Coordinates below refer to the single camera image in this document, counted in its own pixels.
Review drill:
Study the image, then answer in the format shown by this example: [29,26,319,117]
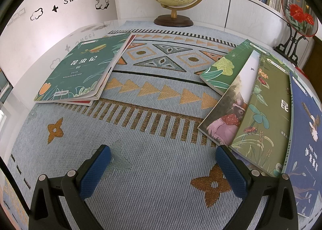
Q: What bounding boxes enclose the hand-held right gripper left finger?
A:
[29,144,112,230]

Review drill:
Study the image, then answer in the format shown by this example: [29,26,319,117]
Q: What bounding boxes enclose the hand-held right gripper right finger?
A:
[215,144,300,230]

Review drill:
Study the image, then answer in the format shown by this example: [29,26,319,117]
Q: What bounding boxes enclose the white book with rabbits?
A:
[197,50,261,146]

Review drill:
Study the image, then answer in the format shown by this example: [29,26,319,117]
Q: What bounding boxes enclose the red book with cartoon figure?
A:
[54,34,137,107]

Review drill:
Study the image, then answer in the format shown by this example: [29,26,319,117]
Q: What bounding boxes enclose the olive green book with ladybirds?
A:
[230,52,296,177]

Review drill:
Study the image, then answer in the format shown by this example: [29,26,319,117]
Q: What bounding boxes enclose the blue book with white figure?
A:
[282,70,322,218]

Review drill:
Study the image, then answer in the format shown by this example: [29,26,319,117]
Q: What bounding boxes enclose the light blue patterned table mat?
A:
[6,20,302,230]

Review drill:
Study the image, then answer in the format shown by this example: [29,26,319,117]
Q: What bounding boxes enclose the green book with yellow flower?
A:
[200,39,261,96]

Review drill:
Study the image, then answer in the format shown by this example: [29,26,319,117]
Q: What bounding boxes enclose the dark green book with tulip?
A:
[34,33,131,103]

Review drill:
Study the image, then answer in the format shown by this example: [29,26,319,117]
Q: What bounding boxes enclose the white bookshelf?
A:
[112,0,302,36]

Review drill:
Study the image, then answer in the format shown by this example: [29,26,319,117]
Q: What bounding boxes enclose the round embroidered fan on stand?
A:
[273,0,318,68]

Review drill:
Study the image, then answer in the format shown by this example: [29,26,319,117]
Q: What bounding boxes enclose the white wall switches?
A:
[10,8,27,25]

